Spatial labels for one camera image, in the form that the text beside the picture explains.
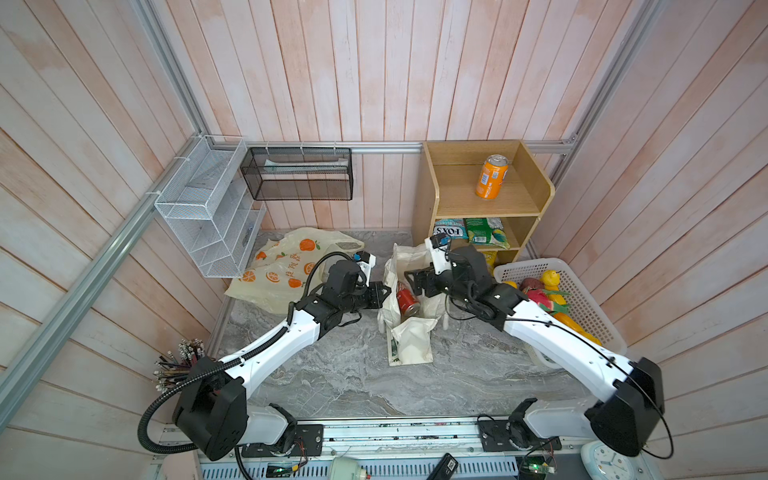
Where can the green snack bag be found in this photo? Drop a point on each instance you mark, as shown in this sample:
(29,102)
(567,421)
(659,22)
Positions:
(487,232)

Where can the pink dragon fruit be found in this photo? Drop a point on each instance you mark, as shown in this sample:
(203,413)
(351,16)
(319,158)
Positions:
(544,302)

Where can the white wire mesh rack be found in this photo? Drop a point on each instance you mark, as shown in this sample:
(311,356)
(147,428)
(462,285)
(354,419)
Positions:
(208,206)

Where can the yellow chips bag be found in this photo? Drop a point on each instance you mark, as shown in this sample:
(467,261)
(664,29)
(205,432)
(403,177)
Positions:
(490,259)

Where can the Fox's candy bag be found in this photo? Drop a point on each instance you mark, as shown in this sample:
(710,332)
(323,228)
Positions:
(454,228)

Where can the white plastic basket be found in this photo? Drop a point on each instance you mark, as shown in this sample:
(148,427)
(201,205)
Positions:
(583,309)

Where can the red pen cup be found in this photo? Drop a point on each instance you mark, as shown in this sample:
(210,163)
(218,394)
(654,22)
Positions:
(173,368)

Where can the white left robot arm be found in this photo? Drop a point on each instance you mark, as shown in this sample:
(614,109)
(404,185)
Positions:
(212,408)

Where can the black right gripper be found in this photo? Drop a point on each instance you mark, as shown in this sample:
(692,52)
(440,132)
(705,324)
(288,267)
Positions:
(421,274)

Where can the white analog clock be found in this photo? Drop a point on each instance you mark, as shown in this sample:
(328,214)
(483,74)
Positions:
(603,463)

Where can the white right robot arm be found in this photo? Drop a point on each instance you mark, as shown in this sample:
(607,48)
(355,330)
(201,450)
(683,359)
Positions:
(629,394)

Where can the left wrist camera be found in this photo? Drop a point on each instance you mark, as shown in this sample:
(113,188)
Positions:
(366,261)

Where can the cream canvas tote bag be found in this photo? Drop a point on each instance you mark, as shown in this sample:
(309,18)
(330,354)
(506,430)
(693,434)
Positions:
(409,336)

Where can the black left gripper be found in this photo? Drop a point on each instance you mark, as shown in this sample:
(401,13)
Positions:
(376,299)

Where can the black handheld device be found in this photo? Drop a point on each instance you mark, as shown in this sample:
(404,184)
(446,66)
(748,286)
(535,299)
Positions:
(445,468)

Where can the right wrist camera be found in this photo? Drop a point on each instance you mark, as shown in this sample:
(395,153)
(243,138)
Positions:
(438,247)

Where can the orange soda can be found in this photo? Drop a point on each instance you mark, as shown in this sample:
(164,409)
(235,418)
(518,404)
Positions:
(493,172)

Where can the red cola can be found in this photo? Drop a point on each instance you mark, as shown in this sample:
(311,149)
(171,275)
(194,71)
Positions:
(409,305)

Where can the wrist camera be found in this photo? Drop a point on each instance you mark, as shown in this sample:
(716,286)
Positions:
(366,261)
(438,247)

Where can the orange-print plastic grocery bag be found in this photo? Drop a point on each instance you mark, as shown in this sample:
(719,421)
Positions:
(278,272)

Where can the yellow lemon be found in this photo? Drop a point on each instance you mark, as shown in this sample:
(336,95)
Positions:
(551,279)

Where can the wooden three-tier shelf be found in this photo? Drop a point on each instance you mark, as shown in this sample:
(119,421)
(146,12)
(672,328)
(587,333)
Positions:
(447,176)

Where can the black mesh wall basket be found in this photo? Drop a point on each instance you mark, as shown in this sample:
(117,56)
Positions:
(299,173)

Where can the white round object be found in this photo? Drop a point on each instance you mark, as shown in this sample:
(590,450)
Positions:
(343,468)

